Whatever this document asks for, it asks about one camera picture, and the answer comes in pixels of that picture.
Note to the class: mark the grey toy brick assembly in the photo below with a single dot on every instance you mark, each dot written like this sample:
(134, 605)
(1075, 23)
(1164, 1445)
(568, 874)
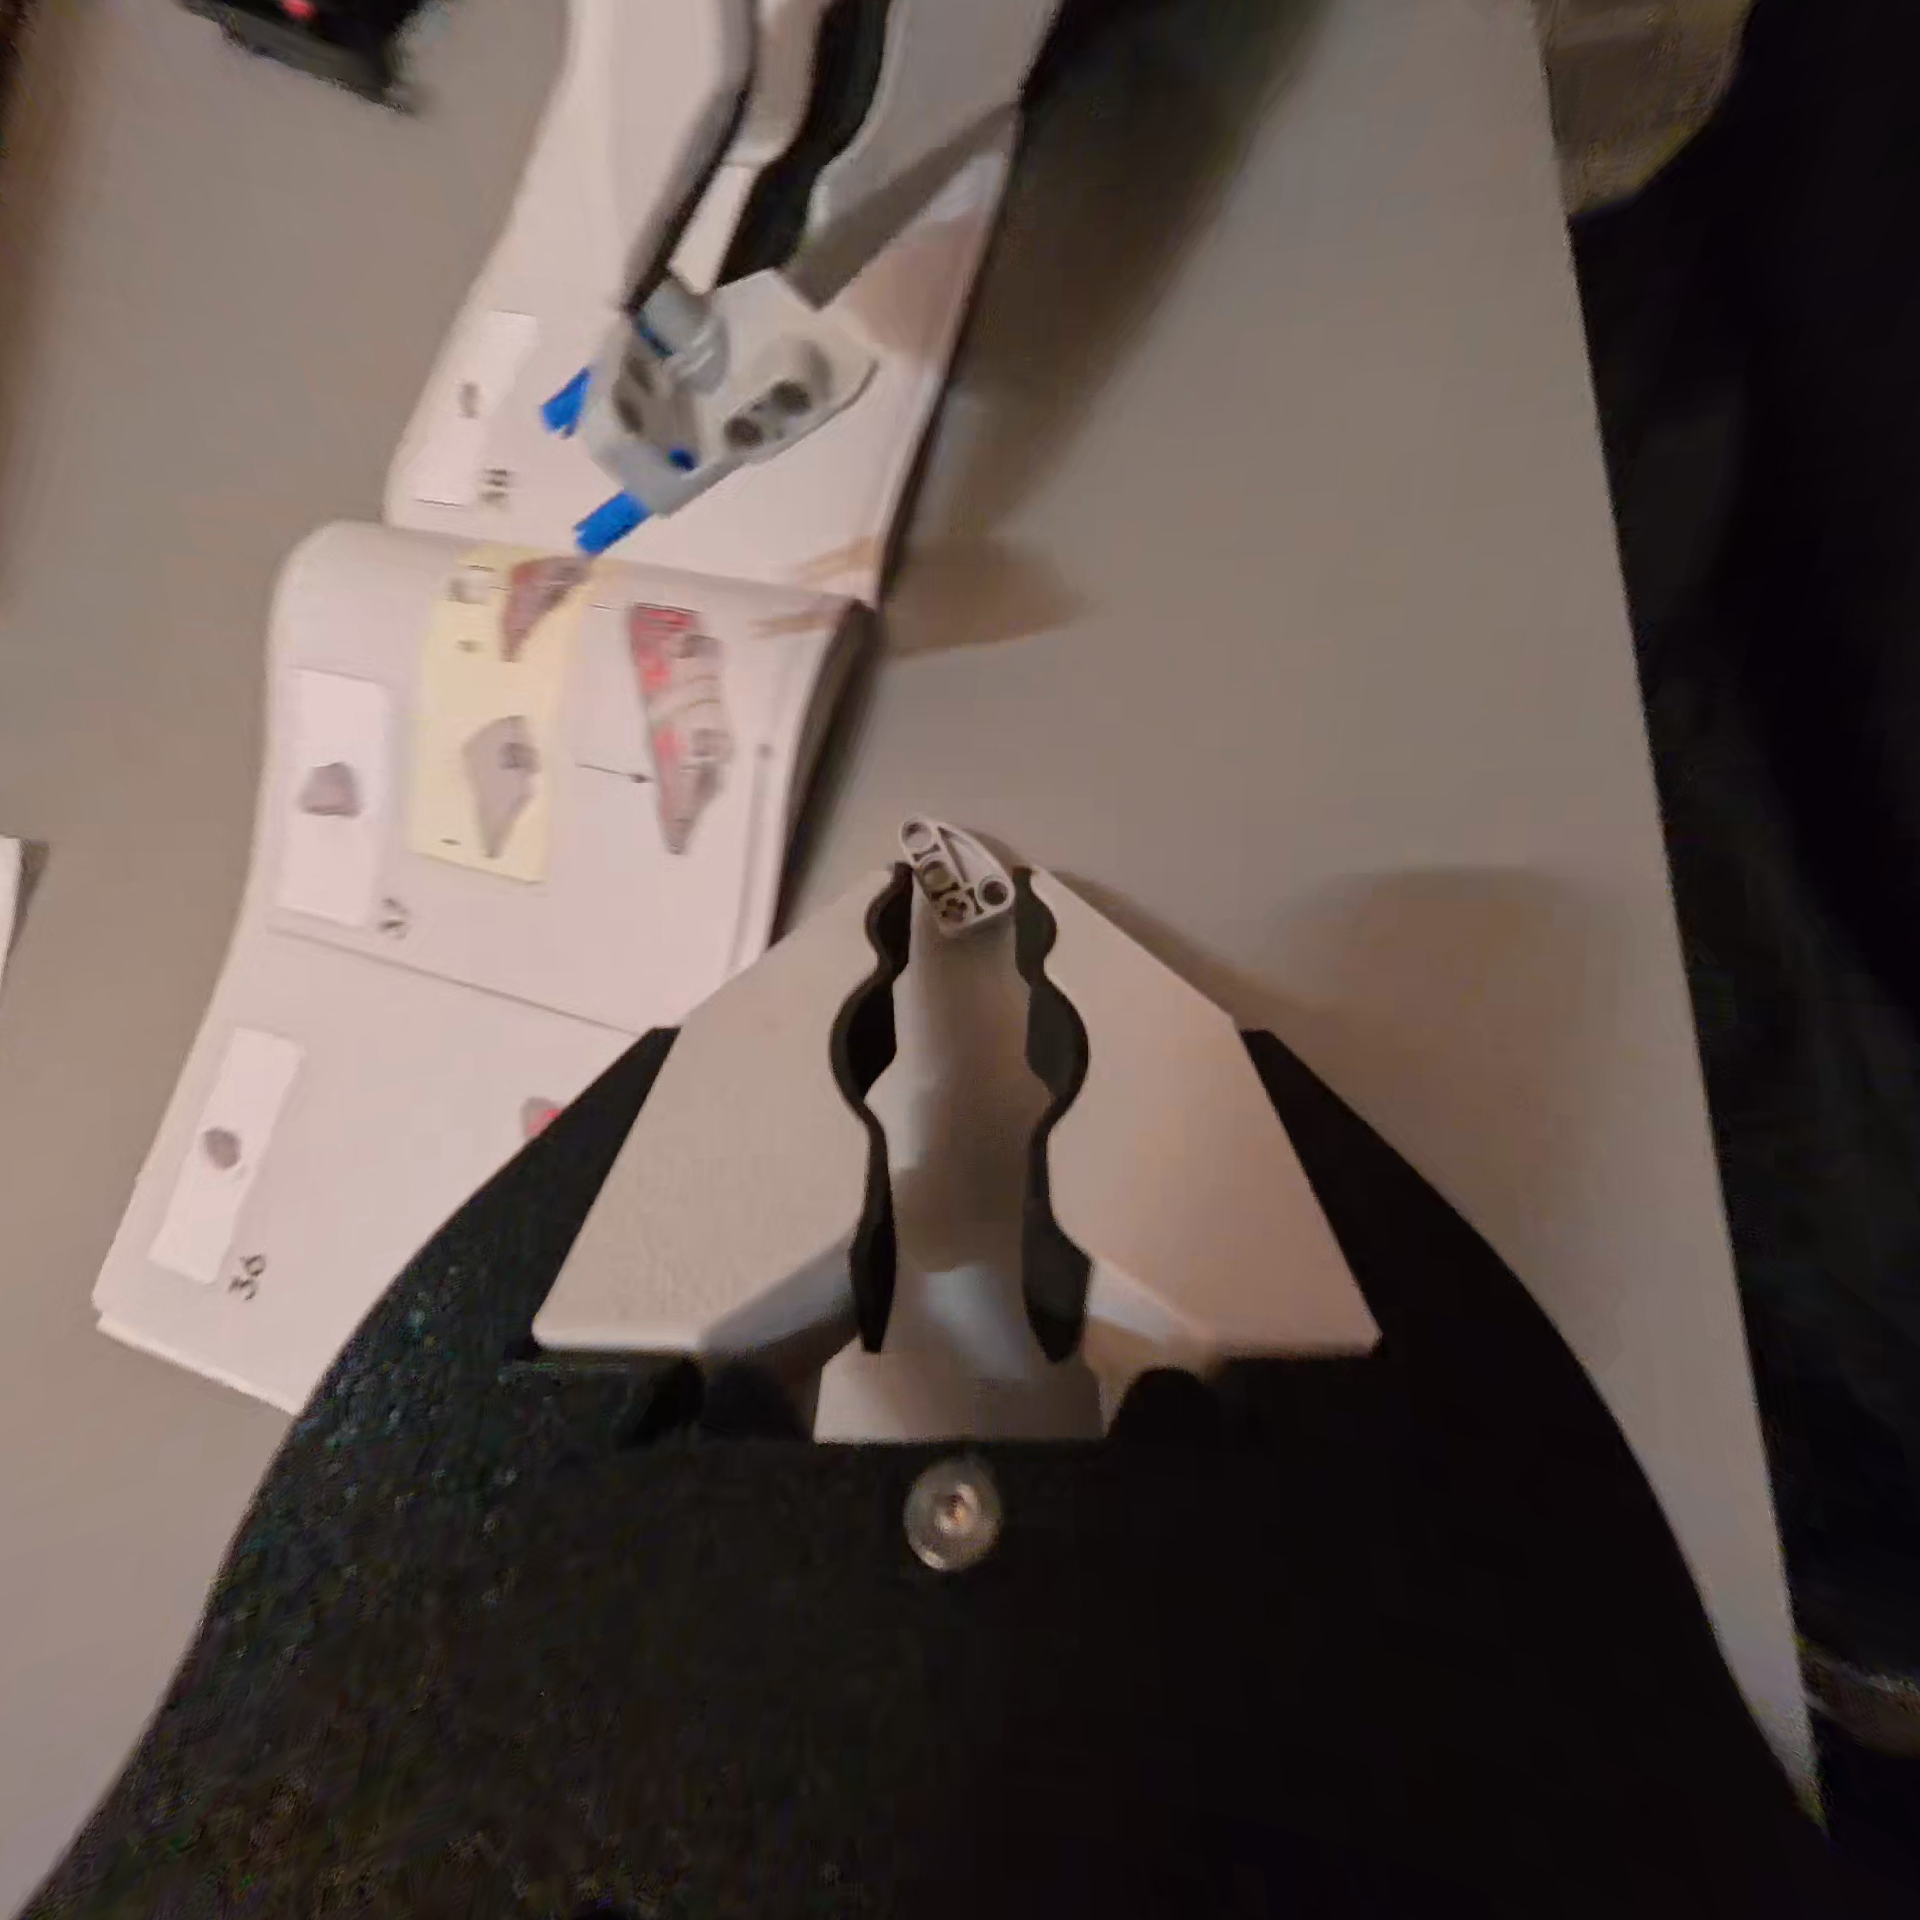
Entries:
(704, 389)

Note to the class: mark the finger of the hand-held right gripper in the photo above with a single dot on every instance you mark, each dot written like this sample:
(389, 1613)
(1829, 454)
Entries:
(669, 107)
(902, 212)

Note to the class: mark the toy instruction booklet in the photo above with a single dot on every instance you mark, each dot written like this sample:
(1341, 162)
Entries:
(376, 1050)

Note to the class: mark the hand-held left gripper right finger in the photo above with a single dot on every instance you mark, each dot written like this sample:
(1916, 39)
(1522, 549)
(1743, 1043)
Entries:
(1186, 1172)

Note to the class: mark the black object with red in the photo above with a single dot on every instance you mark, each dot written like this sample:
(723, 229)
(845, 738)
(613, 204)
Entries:
(301, 37)

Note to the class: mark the small grey toy connector brick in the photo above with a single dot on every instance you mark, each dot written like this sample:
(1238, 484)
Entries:
(954, 878)

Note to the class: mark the white paper sheet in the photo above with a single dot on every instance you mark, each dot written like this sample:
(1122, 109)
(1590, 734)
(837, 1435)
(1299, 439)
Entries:
(10, 908)

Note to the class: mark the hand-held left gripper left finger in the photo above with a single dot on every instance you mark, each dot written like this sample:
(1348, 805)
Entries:
(704, 1172)

